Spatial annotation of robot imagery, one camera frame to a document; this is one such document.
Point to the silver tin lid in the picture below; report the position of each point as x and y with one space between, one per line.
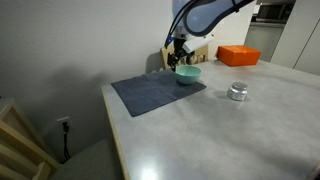
239 86

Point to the silver candle tin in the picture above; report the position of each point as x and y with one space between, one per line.
237 95

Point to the white wall outlet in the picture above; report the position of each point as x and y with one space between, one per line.
65 122

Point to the orange box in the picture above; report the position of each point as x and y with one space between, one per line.
238 55

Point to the wooden chair front left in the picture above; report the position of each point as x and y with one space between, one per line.
23 152

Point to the green bowl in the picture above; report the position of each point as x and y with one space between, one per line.
187 74

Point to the grey kitchen counter cabinet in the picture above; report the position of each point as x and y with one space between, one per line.
264 37

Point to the dark blue cloth mat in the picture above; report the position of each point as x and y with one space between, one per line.
147 92

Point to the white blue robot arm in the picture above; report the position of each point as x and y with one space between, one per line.
192 25

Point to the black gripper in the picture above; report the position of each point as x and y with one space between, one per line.
179 52

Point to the black microwave oven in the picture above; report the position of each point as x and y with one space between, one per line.
274 12

